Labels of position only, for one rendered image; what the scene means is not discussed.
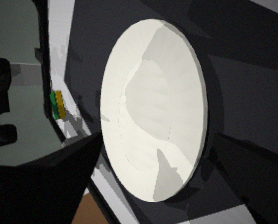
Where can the green kitchen sponge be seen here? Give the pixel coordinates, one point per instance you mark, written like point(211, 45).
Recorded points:
point(57, 105)

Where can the white oval platter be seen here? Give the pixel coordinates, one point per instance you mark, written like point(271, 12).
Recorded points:
point(154, 110)

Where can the white espresso cup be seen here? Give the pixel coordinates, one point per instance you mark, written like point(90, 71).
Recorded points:
point(72, 140)

